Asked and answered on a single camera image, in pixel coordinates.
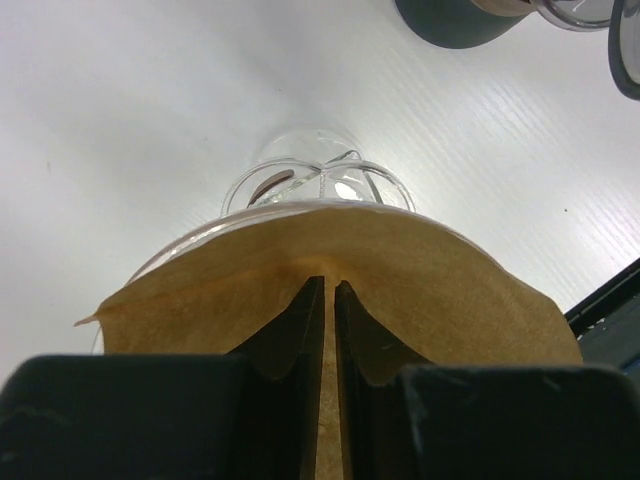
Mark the red-topped dark flask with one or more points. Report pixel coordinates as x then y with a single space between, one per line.
461 24

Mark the grey plastic dripper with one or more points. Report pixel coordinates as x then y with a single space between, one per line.
619 17

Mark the clear glass dripper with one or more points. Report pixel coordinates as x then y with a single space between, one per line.
364 182

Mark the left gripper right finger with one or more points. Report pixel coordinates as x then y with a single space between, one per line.
402 417

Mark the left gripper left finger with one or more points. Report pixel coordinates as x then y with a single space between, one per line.
249 414

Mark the glass beaker with brown band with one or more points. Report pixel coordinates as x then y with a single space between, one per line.
310 145

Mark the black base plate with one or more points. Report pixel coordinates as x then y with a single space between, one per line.
606 323

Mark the single brown coffee filter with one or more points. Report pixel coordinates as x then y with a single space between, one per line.
440 294

